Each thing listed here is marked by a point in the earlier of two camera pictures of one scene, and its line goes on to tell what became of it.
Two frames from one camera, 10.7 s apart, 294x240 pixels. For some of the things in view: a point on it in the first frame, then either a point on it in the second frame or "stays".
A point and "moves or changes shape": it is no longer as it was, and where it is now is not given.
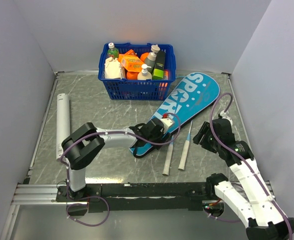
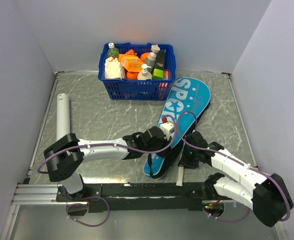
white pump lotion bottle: x=144 y=75 stays
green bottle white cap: x=112 y=52 stays
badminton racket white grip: x=182 y=161 moves or changes shape
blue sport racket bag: x=196 y=92 moves or changes shape
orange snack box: x=131 y=61 stays
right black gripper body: x=202 y=135 → x=185 y=157
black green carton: x=158 y=73 stays
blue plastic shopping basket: x=138 y=90 stays
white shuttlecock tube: x=63 y=120 stays
